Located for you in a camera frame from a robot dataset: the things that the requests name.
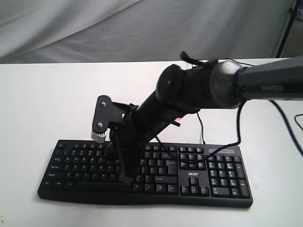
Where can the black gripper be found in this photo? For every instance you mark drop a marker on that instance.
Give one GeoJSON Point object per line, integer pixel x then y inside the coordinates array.
{"type": "Point", "coordinates": [128, 146]}

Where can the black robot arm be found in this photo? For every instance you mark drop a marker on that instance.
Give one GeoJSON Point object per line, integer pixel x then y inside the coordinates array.
{"type": "Point", "coordinates": [209, 85]}

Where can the black acer keyboard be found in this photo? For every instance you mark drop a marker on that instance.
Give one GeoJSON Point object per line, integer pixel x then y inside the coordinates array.
{"type": "Point", "coordinates": [180, 174]}

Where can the grey backdrop cloth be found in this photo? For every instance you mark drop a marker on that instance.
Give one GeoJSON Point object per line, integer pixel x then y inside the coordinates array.
{"type": "Point", "coordinates": [65, 31]}

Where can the black stand pole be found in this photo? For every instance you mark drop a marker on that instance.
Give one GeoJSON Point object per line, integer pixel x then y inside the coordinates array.
{"type": "Point", "coordinates": [292, 15]}

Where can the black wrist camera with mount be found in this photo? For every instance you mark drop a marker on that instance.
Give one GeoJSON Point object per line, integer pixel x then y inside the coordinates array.
{"type": "Point", "coordinates": [110, 115]}

